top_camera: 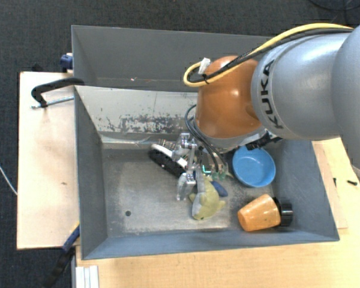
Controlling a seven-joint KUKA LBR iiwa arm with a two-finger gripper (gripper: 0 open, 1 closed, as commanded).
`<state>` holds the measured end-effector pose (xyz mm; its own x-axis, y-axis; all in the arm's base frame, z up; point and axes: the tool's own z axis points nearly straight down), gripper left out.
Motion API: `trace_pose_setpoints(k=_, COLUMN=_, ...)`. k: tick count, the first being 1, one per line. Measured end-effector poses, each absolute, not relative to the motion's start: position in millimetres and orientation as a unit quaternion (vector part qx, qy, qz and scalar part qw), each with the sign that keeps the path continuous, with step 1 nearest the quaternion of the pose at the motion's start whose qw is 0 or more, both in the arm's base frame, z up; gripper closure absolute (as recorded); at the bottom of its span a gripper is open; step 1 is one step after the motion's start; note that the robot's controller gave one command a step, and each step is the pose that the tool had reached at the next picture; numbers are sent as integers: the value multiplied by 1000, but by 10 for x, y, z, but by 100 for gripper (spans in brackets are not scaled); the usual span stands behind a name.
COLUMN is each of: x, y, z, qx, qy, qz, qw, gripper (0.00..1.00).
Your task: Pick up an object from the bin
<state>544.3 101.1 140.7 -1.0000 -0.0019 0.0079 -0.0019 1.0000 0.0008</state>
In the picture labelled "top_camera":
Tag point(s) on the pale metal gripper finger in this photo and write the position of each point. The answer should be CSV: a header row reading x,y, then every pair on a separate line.
x,y
187,143
188,180

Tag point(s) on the green and grey toy animal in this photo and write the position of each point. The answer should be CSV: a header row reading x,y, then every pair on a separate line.
x,y
208,201

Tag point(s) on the dark blue small object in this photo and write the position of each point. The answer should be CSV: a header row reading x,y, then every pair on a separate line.
x,y
221,188

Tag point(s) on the black and white brush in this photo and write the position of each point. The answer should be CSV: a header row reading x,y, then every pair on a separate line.
x,y
163,162

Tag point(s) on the grey metal bin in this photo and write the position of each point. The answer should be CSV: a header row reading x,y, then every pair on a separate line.
x,y
156,202

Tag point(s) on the blue bowl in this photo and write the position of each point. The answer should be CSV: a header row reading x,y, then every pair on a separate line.
x,y
253,168

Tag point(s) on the orange bottle with black cap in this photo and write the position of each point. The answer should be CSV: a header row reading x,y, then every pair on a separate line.
x,y
259,214

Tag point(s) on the pale wood flat board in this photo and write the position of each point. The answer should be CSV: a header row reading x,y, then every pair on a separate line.
x,y
46,160

